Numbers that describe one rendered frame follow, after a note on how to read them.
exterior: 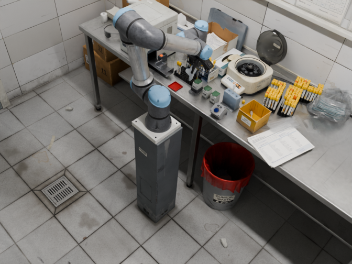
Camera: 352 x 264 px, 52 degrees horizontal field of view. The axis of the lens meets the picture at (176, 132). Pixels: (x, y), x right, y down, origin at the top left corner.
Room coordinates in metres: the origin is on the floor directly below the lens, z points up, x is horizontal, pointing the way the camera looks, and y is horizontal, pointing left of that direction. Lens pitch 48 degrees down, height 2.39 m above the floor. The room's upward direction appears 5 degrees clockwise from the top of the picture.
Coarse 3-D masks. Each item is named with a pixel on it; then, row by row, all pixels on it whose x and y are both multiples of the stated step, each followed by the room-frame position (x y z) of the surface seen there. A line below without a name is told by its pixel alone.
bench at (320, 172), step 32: (96, 32) 2.29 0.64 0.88; (128, 64) 2.00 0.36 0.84; (96, 96) 2.36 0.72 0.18; (192, 96) 1.68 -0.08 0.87; (256, 96) 1.73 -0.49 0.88; (192, 128) 1.99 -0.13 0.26; (224, 128) 1.44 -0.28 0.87; (320, 128) 1.50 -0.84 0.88; (192, 160) 1.60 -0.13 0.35; (256, 160) 1.71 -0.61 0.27; (288, 160) 1.24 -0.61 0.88; (320, 160) 1.25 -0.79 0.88; (288, 192) 1.45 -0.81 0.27; (320, 192) 1.05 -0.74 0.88; (320, 224) 1.22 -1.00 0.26
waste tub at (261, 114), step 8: (248, 104) 1.56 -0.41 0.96; (256, 104) 1.57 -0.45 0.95; (240, 112) 1.49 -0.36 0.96; (248, 112) 1.58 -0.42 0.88; (256, 112) 1.56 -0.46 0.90; (264, 112) 1.53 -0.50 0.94; (240, 120) 1.48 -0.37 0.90; (248, 120) 1.44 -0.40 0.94; (256, 120) 1.51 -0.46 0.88; (264, 120) 1.47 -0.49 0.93; (248, 128) 1.44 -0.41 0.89; (256, 128) 1.43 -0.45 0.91
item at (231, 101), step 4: (228, 88) 1.67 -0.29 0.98; (224, 92) 1.65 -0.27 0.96; (228, 92) 1.63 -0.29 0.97; (232, 92) 1.64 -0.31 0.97; (224, 96) 1.64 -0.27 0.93; (228, 96) 1.62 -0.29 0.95; (232, 96) 1.60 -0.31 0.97; (236, 96) 1.61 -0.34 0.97; (240, 96) 1.61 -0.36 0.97; (224, 100) 1.64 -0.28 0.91; (228, 100) 1.62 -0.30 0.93; (232, 100) 1.60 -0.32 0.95; (236, 100) 1.58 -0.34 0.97; (224, 104) 1.63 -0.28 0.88; (228, 104) 1.61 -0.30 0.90; (232, 104) 1.59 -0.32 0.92; (236, 104) 1.59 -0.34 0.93; (228, 108) 1.59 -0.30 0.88; (232, 108) 1.59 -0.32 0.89; (236, 108) 1.59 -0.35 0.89; (232, 112) 1.57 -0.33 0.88
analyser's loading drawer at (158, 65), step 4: (148, 60) 1.96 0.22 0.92; (152, 60) 1.96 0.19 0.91; (156, 60) 1.97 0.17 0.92; (160, 60) 1.93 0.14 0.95; (152, 64) 1.92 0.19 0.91; (156, 64) 1.90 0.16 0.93; (160, 64) 1.93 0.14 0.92; (164, 64) 1.89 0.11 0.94; (156, 68) 1.89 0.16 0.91; (160, 68) 1.87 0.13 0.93; (164, 68) 1.89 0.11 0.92; (168, 68) 1.89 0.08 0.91; (172, 68) 1.87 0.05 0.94; (164, 72) 1.85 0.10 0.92; (168, 72) 1.84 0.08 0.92; (172, 72) 1.87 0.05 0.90
